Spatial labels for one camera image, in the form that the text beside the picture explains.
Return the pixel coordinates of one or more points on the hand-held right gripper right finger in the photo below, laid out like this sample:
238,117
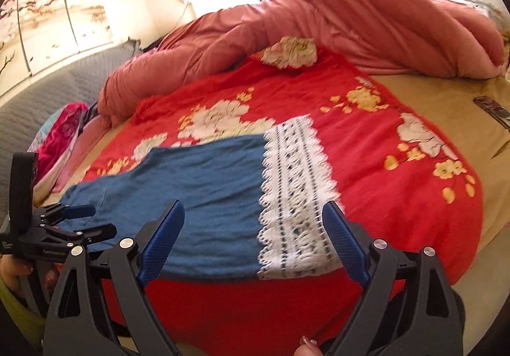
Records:
346,244

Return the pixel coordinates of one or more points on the dark striped cloth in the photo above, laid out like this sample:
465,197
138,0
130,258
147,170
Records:
90,113

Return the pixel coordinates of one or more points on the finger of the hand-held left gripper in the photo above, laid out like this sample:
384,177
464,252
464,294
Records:
79,211
99,231

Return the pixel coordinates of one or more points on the person's left hand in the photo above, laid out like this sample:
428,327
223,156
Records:
16,270

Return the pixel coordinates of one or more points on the blossom tree wall painting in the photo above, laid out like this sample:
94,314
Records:
51,29

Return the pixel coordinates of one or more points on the plain pink pillow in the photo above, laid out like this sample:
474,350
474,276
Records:
81,145

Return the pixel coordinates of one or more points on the grey quilted headboard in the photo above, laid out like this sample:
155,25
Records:
59,81

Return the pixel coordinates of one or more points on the dark remote control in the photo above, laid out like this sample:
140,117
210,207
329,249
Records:
492,109

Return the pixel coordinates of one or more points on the pink floral pillow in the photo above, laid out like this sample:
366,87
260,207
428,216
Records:
59,129

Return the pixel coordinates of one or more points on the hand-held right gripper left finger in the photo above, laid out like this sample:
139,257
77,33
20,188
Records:
161,244

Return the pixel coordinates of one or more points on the red floral blanket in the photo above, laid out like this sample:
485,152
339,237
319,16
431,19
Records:
358,141

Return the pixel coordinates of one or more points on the beige bed sheet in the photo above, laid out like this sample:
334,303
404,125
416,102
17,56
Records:
438,93

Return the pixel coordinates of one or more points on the pink duvet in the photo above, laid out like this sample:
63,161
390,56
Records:
338,13

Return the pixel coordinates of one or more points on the blue pants with white lace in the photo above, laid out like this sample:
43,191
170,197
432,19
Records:
199,200

